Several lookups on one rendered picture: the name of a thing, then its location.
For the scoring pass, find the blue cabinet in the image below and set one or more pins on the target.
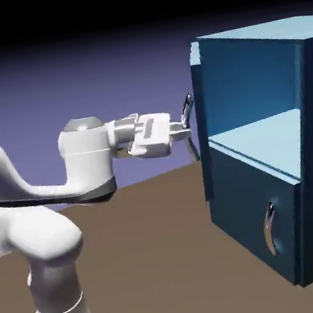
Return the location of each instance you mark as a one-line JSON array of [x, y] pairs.
[[310, 148]]

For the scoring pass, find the blue cabinet door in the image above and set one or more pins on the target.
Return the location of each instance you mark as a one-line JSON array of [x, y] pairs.
[[204, 137], [241, 217]]

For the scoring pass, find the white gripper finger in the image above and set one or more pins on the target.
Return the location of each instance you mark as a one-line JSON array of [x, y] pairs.
[[176, 126], [180, 135]]

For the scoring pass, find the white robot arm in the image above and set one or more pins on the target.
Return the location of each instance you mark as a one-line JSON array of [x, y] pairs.
[[85, 159]]

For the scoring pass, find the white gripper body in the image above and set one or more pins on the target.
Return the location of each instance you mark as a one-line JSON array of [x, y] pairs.
[[156, 136]]

